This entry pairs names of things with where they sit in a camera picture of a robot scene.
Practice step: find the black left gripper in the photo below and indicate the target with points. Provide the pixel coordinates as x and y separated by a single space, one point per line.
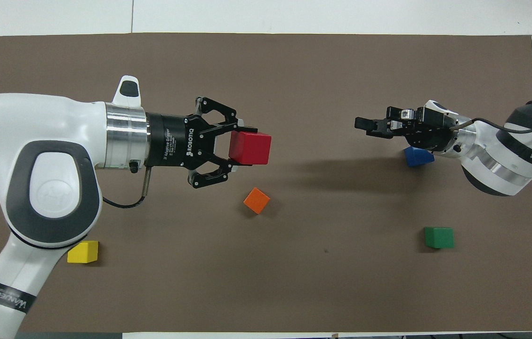
176 141

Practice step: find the green wooden block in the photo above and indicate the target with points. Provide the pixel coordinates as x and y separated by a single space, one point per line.
439 238

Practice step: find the yellow wooden block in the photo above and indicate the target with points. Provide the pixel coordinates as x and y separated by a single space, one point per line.
82 252

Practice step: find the blue wooden block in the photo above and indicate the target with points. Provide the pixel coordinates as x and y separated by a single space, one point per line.
416 159

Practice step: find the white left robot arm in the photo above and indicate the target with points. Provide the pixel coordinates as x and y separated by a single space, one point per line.
54 188

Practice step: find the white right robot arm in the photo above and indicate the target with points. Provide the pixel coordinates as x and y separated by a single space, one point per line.
501 160

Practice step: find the red wooden block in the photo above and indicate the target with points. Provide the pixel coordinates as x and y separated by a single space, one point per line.
251 148

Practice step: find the orange wooden block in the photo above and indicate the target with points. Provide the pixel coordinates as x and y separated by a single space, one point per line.
256 200

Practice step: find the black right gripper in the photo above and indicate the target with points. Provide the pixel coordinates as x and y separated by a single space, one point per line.
431 132

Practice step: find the brown paper mat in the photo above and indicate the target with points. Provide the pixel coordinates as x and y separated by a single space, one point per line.
294 282

